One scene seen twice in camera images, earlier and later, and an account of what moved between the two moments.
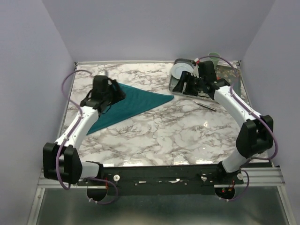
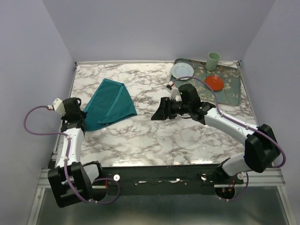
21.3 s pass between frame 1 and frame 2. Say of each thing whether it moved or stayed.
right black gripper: moved
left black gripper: moved
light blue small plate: stayed
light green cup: stayed
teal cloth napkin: moved
